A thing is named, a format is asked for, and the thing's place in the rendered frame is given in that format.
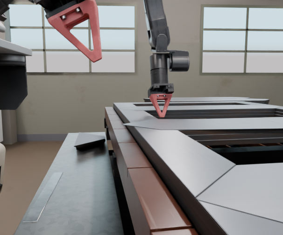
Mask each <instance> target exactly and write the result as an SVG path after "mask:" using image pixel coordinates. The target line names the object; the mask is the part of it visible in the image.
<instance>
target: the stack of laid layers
mask: <svg viewBox="0 0 283 235"><path fill-rule="evenodd" d="M192 105H247V104H240V103H184V104H169V106H192ZM113 109H114V110H115V112H116V113H117V114H118V116H119V117H120V119H121V120H122V122H123V123H124V124H126V123H130V122H129V121H128V120H127V118H126V117H125V116H124V115H123V114H122V113H121V111H120V110H119V109H118V108H117V107H116V105H115V104H113ZM145 112H147V113H149V114H150V115H152V116H154V117H156V118H157V119H200V118H210V119H220V118H283V110H282V109H276V108H273V109H218V110H167V111H166V114H165V117H159V115H158V113H157V111H145ZM125 126H126V128H127V129H128V131H129V132H130V134H131V135H132V137H133V138H134V140H135V141H136V143H137V144H138V146H139V147H140V148H141V150H142V151H143V153H144V154H145V156H146V157H147V159H148V160H149V162H150V163H151V165H152V166H153V168H154V169H155V171H156V172H157V174H158V175H159V177H160V178H161V180H162V181H163V182H164V184H165V185H166V187H167V188H168V190H169V191H170V193H171V194H172V196H173V197H174V199H175V200H176V202H177V203H178V205H179V206H180V208H181V209H182V211H183V212H184V214H185V215H186V216H187V218H188V219H189V221H190V222H191V224H192V228H195V230H196V231H197V233H198V234H199V235H226V234H225V232H224V231H223V230H222V229H221V228H220V227H219V225H218V224H217V223H216V222H215V221H214V219H213V218H212V217H211V216H210V215H209V214H208V213H207V212H206V210H205V209H204V208H203V207H202V206H201V205H200V203H199V202H198V201H197V200H196V198H194V196H193V195H192V194H191V193H190V192H189V190H188V189H187V188H186V187H185V186H184V185H183V183H182V182H181V181H180V180H179V179H178V178H177V176H176V175H175V174H174V173H173V172H172V171H171V170H170V169H169V167H168V166H167V165H166V164H165V163H164V161H163V160H162V159H161V158H160V157H159V156H158V154H157V153H156V152H155V151H154V150H153V149H152V147H151V146H150V145H149V144H148V143H147V141H146V140H145V139H144V138H143V137H142V136H141V134H140V133H139V132H138V131H137V130H136V129H135V128H134V127H133V126H129V125H125ZM178 131H180V132H181V133H183V134H185V135H186V136H188V137H190V138H192V139H193V140H195V141H197V142H199V143H200V144H202V145H204V146H208V145H242V144H265V143H283V129H236V130H178Z"/></svg>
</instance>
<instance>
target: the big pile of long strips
mask: <svg viewBox="0 0 283 235"><path fill-rule="evenodd" d="M144 100H145V102H151V100H150V98H144ZM221 101H244V102H252V103H259V104H269V101H270V99H251V98H249V97H172V98H171V100H170V102H221ZM157 102H165V100H157Z"/></svg>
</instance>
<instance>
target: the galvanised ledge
mask: <svg viewBox="0 0 283 235"><path fill-rule="evenodd" d="M85 133H88V134H94V135H100V136H104V137H105V139H106V134H105V132H85ZM78 134H79V133H68V135H67V137H66V139H65V141H64V142H63V144H62V146H61V148H60V150H59V152H58V153H57V155H56V157H55V159H54V161H53V163H52V164H51V166H50V168H49V170H48V172H47V174H46V175H45V177H44V179H43V181H42V183H41V185H40V186H39V188H38V190H37V192H36V194H35V196H34V198H33V199H32V201H31V203H30V205H29V207H28V209H27V211H26V213H25V214H24V216H23V218H22V220H21V222H20V224H19V226H18V227H17V229H16V231H15V233H14V235H124V231H123V226H122V221H121V216H120V209H119V204H118V199H117V193H116V188H115V183H114V178H113V172H112V166H111V161H110V156H109V150H108V146H107V140H106V141H105V142H104V143H102V144H98V145H93V146H90V147H86V148H82V149H78V150H76V147H74V145H75V142H76V140H77V137H78ZM53 173H63V174H62V176H61V177H60V179H59V181H58V183H57V185H56V187H55V189H54V191H53V193H52V194H51V196H50V198H49V200H48V202H47V204H46V206H45V208H44V210H43V211H42V213H41V215H40V217H39V219H38V221H37V222H23V220H24V219H25V217H26V216H27V214H28V213H29V211H30V209H31V208H32V206H33V205H34V203H35V201H36V200H37V198H38V197H39V195H40V193H41V192H42V190H43V189H44V187H45V186H46V184H47V183H48V181H49V179H50V178H51V176H52V174H53Z"/></svg>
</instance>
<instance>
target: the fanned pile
mask: <svg viewBox="0 0 283 235"><path fill-rule="evenodd" d="M105 141H106V139H105V137H104V136H100V135H94V134H88V133H82V132H79V134H78V137H77V140H76V142H75V145H74V147H76V150H78V149H82V148H86V147H90V146H93V145H98V144H102V143H104V142H105Z"/></svg>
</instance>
